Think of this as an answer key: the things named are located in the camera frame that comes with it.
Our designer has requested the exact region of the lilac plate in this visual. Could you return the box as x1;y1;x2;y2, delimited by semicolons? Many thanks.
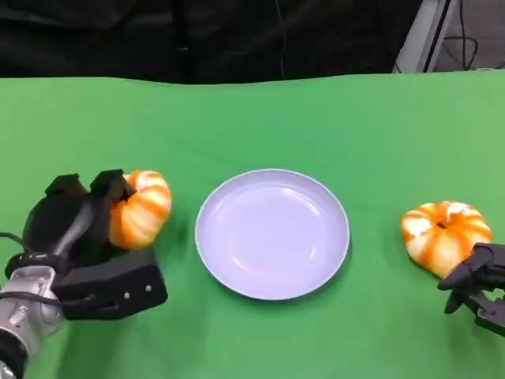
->
195;168;351;302

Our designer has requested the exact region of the green table cloth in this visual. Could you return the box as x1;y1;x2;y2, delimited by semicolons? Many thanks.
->
0;69;505;379

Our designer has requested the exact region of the black backdrop curtain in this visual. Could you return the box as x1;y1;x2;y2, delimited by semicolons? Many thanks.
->
0;0;422;85

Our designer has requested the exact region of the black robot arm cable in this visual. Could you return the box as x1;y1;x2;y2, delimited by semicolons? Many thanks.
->
0;231;95;308

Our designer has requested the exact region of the black looped floor cable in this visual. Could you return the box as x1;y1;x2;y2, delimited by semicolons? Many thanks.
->
441;0;479;72

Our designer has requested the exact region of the orange white toy bread roll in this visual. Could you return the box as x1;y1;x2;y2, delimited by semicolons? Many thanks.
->
400;201;493;277
108;169;174;250

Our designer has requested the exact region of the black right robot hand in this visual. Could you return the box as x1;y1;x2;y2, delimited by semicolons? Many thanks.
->
437;242;505;339

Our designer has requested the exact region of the grey metal frame post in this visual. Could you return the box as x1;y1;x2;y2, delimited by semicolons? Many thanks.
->
392;0;462;74

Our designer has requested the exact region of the thin black hanging cable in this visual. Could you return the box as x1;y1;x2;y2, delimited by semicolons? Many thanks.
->
275;0;288;79

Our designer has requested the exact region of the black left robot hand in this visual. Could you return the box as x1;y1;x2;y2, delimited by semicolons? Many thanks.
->
21;169;137;270

